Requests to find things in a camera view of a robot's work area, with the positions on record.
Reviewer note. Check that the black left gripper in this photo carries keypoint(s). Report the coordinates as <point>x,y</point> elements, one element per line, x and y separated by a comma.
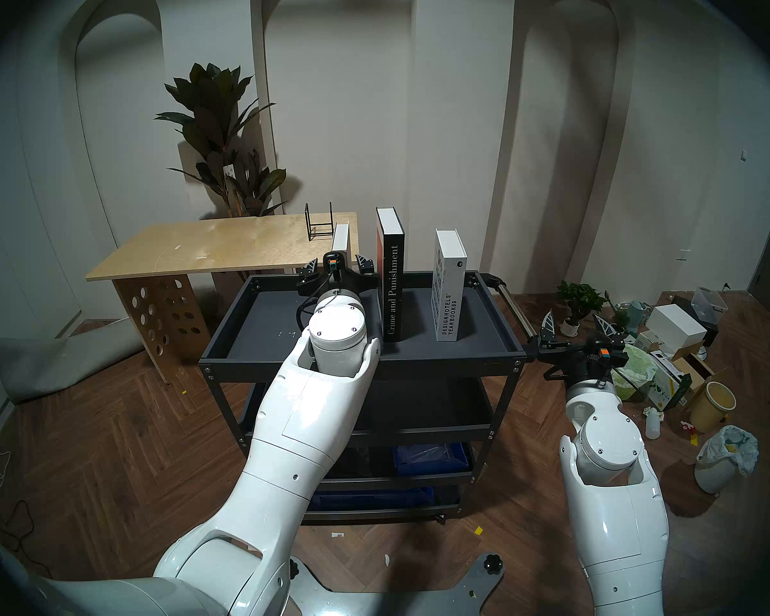
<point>366,282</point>

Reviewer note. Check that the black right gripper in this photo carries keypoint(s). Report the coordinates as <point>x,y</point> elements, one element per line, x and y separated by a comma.
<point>561,357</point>

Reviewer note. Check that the beige Welcome book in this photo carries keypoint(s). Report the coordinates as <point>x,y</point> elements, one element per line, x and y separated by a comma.
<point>341,239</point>

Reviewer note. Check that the black Crime and Punishment book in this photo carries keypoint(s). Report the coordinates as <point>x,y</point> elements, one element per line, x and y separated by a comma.
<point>391,281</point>

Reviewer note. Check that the white Design Hotels yearbook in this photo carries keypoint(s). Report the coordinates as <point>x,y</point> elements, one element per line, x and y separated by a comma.
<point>449,287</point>

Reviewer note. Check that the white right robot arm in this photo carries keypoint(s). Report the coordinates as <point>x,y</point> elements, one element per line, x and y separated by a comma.
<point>616,493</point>

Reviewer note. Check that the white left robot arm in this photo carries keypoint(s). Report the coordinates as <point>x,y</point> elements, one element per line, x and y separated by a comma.
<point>295,428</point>

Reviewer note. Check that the small plant in white pot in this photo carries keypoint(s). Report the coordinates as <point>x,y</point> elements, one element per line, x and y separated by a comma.
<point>577,297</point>

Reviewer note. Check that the tiny potted plant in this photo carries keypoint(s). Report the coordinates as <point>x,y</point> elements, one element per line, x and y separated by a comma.
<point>618,314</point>

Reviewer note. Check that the teal watering can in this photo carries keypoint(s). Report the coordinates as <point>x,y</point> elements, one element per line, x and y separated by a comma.
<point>637,313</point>

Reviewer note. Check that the green-lined trash bin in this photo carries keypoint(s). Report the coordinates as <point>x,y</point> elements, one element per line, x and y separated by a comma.
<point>638,371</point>

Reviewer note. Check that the white cardboard box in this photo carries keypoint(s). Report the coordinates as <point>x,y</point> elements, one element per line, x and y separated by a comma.
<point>677,326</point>

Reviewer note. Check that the green and white carton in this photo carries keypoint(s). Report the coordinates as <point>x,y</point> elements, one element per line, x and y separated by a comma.
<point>667,384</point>

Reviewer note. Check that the black box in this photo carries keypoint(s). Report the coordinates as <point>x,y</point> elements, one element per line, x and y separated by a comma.
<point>686,303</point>

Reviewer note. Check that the dark grey utility cart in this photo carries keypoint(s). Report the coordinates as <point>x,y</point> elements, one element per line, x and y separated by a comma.
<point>423,351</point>

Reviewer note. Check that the brown cardboard box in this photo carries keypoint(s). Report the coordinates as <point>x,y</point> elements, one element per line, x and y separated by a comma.
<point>693,367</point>

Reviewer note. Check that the light wooden table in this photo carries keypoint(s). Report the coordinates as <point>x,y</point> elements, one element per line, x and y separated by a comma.
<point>218,242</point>

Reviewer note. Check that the small white bottle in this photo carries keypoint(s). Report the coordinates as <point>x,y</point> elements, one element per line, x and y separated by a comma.
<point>652,425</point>

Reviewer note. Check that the clear plastic container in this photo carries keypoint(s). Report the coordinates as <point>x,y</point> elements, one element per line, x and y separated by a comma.
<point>709,303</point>

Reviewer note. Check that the beige bucket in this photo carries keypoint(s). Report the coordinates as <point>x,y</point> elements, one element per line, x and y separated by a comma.
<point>712,409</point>

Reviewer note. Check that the large leafy potted plant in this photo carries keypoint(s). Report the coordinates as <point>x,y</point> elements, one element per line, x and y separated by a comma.
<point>212,120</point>

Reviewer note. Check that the white bin with bag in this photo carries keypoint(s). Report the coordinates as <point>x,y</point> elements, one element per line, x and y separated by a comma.
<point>722,461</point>

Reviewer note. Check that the blue plastic bin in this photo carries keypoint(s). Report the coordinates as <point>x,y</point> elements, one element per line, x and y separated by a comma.
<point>430,459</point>
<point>385,498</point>

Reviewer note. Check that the black base knob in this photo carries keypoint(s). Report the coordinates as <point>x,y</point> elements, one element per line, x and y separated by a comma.
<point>293,568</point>
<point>493,564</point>

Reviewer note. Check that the grey rolled floor mat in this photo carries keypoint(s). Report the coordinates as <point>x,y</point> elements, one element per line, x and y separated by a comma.
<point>51,364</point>

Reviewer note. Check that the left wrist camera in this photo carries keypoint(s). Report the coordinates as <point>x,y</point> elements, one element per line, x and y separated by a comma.
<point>335,262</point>

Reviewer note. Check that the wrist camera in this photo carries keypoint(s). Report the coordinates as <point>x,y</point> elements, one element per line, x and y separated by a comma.
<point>335,262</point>
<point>602,353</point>

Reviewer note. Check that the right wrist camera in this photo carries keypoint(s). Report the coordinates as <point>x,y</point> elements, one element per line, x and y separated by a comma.
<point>602,353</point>

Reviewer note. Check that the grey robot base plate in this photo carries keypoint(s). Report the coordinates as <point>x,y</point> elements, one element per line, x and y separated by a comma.
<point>391,602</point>

